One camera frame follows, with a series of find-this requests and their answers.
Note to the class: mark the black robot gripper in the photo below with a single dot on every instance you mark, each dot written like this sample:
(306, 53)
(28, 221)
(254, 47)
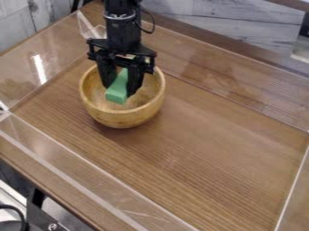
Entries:
(123, 50)

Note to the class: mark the green rectangular block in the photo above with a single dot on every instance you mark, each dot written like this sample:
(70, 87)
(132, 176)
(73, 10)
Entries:
(117, 91)

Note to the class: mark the brown wooden bowl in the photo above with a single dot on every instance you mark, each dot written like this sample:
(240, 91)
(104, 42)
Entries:
(141, 106)

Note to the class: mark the clear acrylic corner bracket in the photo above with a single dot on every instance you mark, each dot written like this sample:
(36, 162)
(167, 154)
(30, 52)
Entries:
(90, 31)

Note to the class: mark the black table leg frame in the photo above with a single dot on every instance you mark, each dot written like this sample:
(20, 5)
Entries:
(38, 219)

